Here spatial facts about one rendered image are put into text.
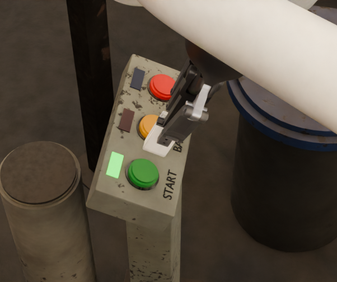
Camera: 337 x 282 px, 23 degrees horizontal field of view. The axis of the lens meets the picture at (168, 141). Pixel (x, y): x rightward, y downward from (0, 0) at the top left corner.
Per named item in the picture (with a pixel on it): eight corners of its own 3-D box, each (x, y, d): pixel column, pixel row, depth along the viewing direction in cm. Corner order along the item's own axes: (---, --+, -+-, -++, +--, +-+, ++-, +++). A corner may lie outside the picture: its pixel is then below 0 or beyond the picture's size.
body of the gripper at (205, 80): (204, -12, 84) (172, 42, 92) (191, 47, 79) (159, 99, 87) (268, 14, 86) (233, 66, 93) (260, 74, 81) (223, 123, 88)
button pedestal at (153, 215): (103, 371, 152) (72, 187, 103) (129, 259, 166) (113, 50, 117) (188, 386, 150) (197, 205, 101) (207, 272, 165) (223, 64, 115)
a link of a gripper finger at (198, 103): (226, 63, 85) (219, 101, 82) (207, 92, 89) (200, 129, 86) (205, 55, 85) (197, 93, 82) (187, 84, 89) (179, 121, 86)
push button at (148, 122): (134, 139, 110) (138, 132, 108) (140, 116, 112) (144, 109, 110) (162, 149, 110) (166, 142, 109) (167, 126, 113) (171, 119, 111)
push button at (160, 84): (145, 97, 114) (149, 90, 113) (150, 76, 116) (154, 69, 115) (171, 107, 115) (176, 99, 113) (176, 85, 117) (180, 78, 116)
